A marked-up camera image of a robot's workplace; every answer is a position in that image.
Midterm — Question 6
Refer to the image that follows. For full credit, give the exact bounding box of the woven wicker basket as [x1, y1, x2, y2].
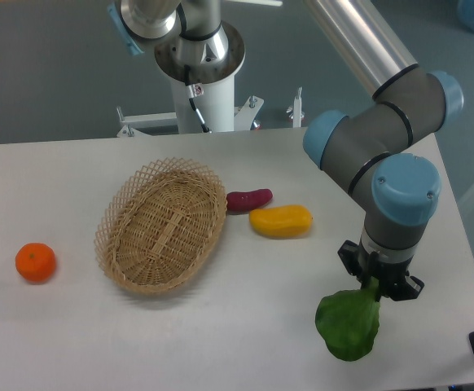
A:
[94, 157, 226, 295]

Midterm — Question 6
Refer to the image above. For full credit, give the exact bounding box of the black cable on pedestal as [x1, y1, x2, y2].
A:
[183, 64, 212, 134]

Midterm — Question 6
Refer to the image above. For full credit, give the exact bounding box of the purple sweet potato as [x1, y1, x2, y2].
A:
[226, 188, 273, 213]

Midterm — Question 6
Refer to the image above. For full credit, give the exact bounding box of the yellow mango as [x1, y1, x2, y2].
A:
[248, 204, 313, 239]

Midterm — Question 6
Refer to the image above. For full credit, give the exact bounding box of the green leafy vegetable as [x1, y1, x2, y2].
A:
[315, 279, 380, 362]

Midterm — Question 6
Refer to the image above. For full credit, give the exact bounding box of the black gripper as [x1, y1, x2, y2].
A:
[338, 239, 424, 301]

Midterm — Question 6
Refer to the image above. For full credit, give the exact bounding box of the orange tangerine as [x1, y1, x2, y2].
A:
[15, 243, 57, 283]

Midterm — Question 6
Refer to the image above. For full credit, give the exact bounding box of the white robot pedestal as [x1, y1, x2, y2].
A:
[116, 22, 265, 137]

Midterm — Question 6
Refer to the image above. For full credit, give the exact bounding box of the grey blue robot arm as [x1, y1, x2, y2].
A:
[108, 1, 463, 301]

